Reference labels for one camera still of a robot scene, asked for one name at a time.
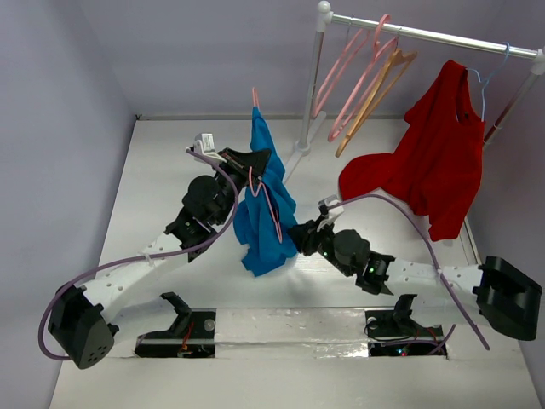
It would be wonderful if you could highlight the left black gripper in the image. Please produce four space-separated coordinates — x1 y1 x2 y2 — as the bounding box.
211 149 271 226

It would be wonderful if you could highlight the thin pink wire hanger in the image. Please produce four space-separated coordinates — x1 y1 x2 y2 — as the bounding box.
250 87 283 243

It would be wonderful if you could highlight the blue t shirt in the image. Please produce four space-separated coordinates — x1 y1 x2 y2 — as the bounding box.
233 107 297 277

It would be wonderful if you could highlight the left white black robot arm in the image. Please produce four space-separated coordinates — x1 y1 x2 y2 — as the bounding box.
37 146 272 369

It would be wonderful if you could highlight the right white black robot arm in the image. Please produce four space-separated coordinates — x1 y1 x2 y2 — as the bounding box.
288 220 542 341

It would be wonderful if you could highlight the thick pink plastic hanger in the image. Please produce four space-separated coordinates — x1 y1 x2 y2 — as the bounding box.
328 14 397 142

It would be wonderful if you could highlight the red t shirt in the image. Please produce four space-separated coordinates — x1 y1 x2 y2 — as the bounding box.
338 60 485 241

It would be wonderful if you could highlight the wooden hanger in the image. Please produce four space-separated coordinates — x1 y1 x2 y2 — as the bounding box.
335 48 418 158

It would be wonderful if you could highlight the white clothes rack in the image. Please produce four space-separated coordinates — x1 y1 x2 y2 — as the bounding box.
284 1 544 181

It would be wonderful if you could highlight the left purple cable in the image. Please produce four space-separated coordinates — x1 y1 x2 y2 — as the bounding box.
37 148 239 361

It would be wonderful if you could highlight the purple cable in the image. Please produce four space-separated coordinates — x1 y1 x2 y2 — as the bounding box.
331 193 491 351
37 148 239 361

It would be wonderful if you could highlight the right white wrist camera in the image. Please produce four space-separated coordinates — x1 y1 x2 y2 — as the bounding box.
317 194 344 232

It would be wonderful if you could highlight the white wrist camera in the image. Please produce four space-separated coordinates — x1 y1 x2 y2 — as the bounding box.
186 133 226 164
317 194 344 232

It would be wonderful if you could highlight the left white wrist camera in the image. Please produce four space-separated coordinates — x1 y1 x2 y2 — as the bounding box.
186 133 226 164

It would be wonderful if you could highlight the leftmost pink wire hanger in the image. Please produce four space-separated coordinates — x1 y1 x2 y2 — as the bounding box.
306 11 370 118

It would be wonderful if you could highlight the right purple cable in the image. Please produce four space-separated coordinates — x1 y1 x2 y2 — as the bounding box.
331 193 491 351

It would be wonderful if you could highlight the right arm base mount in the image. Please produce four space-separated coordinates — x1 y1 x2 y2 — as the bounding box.
364 294 448 357

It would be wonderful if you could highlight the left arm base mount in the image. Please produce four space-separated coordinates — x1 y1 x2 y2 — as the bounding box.
135 291 216 359

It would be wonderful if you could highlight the blue wire hanger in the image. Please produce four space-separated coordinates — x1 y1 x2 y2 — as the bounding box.
467 42 511 122

